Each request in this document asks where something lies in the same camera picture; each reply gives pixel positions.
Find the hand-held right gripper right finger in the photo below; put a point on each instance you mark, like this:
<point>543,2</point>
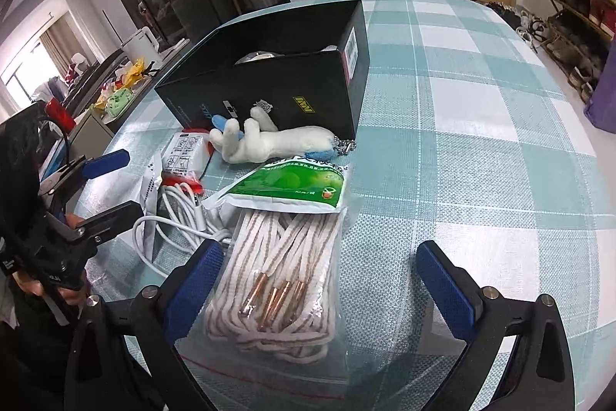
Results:
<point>442,290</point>

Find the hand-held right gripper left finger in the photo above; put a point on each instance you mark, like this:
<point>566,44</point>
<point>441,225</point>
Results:
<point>202,281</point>

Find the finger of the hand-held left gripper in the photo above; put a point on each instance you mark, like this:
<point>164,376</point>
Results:
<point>120,216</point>
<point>108,163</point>

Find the green snack packet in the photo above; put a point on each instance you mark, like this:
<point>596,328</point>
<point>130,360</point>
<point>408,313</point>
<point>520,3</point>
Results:
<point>288,180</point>

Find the white plush toy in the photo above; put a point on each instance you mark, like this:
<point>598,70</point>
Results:
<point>288,141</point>

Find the black cardboard box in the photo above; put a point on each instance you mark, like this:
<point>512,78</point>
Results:
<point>288,93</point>

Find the person's left forearm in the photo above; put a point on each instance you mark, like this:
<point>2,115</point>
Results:
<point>29,358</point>

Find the person's left hand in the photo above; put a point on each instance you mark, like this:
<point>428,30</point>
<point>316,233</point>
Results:
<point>72,297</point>

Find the white printed plastic bag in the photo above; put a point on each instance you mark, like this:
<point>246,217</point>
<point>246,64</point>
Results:
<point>151,189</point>

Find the grey low cabinet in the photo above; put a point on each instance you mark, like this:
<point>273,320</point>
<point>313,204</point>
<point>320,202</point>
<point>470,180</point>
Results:
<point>96,122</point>

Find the green toy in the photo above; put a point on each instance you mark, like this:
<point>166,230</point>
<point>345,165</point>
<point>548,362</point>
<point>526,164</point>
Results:
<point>118,103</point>

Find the red cloth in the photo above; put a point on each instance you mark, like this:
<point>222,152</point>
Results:
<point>58,115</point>

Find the dark sofa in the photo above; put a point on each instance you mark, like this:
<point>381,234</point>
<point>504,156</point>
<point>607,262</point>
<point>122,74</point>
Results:
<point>91,76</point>

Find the yellow plastic bag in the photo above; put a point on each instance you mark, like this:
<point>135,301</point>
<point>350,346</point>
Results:
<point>132,71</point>

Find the hanging clothes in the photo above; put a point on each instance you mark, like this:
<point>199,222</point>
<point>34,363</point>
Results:
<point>77,66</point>

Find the white electric kettle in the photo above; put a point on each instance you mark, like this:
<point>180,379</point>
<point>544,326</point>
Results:
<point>142,45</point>

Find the beige curtain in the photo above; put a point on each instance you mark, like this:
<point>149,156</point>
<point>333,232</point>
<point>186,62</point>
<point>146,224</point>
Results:
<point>57,40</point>

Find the teal checked tablecloth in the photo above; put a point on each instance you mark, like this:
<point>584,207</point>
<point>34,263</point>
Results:
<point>457,151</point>

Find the silver metal object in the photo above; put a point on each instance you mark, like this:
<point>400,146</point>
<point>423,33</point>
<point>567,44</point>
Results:
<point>257,57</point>

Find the purple fabric bag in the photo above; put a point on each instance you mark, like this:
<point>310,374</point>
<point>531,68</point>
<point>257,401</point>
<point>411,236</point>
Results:
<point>601,98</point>

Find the group of loose shoes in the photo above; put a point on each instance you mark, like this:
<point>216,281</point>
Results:
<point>524,26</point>

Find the wooden shoe rack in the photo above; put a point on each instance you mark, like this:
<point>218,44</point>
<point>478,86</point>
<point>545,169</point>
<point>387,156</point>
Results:
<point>577,6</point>

